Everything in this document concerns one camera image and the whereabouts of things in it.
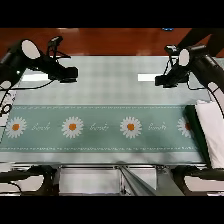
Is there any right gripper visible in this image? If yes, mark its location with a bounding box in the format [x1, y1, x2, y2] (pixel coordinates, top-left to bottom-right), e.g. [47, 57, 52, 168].
[154, 68, 190, 89]

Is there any dark green garment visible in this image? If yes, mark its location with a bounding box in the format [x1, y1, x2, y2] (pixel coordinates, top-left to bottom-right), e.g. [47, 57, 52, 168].
[184, 104, 213, 168]

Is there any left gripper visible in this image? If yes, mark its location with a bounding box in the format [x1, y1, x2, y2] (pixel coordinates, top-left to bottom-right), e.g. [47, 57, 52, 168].
[49, 65, 80, 84]

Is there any white T-shirt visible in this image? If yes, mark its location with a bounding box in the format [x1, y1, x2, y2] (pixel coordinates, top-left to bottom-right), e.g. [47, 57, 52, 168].
[194, 99, 224, 170]

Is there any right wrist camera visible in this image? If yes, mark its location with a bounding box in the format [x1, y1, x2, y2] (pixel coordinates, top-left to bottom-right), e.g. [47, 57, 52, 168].
[163, 44, 182, 66]

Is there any silver frame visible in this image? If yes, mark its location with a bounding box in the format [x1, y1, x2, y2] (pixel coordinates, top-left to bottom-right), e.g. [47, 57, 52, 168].
[0, 161, 224, 197]

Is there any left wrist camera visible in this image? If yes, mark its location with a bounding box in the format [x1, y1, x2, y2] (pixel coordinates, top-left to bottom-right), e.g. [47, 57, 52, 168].
[46, 35, 72, 62]

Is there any black cable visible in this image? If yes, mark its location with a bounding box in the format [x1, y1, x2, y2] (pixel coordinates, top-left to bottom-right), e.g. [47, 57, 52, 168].
[14, 78, 55, 92]
[185, 71, 207, 92]

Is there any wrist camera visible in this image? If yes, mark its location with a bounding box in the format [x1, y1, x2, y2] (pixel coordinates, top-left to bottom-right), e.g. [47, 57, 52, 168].
[46, 35, 72, 62]
[163, 44, 182, 66]

